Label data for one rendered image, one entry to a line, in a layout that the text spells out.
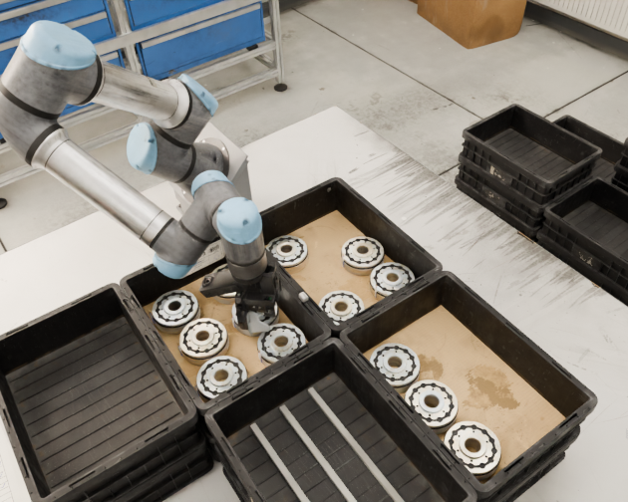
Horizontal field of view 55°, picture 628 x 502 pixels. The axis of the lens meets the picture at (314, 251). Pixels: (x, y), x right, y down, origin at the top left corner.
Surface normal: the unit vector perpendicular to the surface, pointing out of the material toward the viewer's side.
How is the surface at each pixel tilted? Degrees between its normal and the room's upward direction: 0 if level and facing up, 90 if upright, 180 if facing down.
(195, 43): 90
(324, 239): 0
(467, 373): 0
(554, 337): 0
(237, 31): 90
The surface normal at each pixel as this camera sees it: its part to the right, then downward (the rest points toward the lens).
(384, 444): -0.04, -0.69
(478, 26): 0.41, 0.65
